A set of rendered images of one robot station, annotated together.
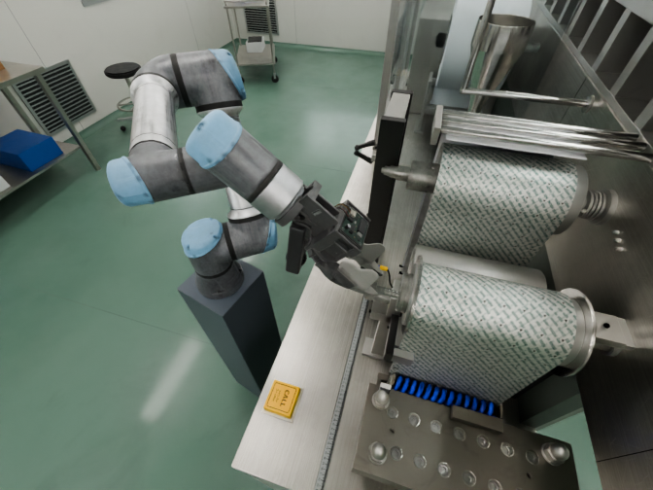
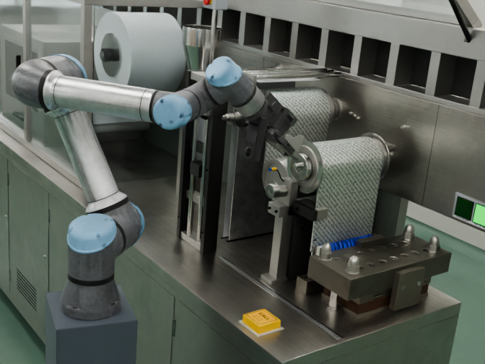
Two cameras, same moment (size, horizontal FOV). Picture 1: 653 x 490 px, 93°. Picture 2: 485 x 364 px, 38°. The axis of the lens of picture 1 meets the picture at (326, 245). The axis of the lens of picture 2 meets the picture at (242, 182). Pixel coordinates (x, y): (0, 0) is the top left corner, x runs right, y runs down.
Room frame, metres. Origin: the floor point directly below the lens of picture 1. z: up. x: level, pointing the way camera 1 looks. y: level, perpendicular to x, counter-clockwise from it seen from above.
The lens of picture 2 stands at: (-0.66, 1.46, 1.80)
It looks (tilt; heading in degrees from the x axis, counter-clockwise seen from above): 18 degrees down; 306
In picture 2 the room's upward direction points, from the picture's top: 5 degrees clockwise
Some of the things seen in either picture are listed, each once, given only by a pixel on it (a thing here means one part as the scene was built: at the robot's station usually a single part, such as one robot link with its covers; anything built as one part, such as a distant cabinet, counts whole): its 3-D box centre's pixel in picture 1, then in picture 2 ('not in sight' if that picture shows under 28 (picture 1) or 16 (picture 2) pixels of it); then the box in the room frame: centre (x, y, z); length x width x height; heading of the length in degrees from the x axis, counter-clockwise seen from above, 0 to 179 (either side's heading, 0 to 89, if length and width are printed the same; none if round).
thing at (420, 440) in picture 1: (459, 457); (381, 263); (0.09, -0.26, 1.00); 0.40 x 0.16 x 0.06; 73
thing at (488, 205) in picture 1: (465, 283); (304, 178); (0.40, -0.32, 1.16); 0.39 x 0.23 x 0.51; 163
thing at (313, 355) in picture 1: (426, 175); (146, 187); (1.20, -0.47, 0.88); 2.52 x 0.66 x 0.04; 163
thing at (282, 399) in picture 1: (282, 399); (261, 321); (0.23, 0.11, 0.91); 0.07 x 0.07 x 0.02; 73
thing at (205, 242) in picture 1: (208, 245); (92, 245); (0.60, 0.34, 1.07); 0.13 x 0.12 x 0.14; 110
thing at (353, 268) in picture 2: (378, 451); (354, 263); (0.10, -0.10, 1.05); 0.04 x 0.04 x 0.04
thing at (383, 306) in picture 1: (380, 323); (278, 230); (0.36, -0.13, 1.05); 0.06 x 0.05 x 0.31; 73
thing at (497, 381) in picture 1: (455, 371); (345, 214); (0.22, -0.26, 1.11); 0.23 x 0.01 x 0.18; 73
